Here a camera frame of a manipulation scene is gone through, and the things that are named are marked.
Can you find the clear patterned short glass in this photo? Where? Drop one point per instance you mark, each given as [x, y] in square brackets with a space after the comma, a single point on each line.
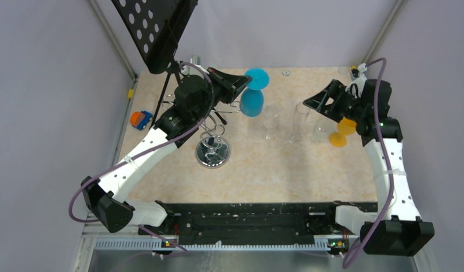
[321, 130]

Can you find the chrome wine glass rack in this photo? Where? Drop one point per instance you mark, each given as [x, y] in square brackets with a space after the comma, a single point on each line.
[213, 139]

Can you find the clear smooth wine glass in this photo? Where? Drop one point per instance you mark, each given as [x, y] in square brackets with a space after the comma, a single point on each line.
[270, 120]

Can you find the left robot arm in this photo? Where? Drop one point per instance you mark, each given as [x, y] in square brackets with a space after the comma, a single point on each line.
[106, 196]

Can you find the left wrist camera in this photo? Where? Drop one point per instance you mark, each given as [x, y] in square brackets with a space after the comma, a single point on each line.
[189, 70]

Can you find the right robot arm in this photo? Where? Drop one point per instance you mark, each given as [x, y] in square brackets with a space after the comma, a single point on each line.
[398, 228]

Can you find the blue orange toy car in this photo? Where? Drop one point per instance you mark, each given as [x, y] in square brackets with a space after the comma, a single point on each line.
[139, 120]

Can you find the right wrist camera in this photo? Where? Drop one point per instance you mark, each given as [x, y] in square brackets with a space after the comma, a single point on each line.
[358, 79]

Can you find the clear wine glass front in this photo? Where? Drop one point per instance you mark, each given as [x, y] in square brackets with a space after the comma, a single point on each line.
[300, 117]

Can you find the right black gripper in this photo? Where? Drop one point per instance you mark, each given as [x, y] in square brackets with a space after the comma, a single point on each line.
[336, 90]

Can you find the small round metal disc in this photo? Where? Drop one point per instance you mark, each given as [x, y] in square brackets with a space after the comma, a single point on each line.
[285, 72]

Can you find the blue wine glass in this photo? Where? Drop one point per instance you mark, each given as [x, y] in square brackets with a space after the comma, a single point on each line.
[252, 98]

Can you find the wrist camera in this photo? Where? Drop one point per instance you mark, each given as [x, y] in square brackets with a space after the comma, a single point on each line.
[358, 79]
[189, 70]

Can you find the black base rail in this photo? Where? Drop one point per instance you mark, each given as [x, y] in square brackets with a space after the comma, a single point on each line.
[250, 223]

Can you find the black perforated music stand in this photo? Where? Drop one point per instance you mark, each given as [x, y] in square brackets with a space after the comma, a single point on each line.
[156, 28]

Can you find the yellow wine glass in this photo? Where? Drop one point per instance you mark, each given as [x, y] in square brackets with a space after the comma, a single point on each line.
[344, 128]

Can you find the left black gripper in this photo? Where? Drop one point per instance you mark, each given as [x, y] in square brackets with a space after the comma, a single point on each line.
[232, 85]

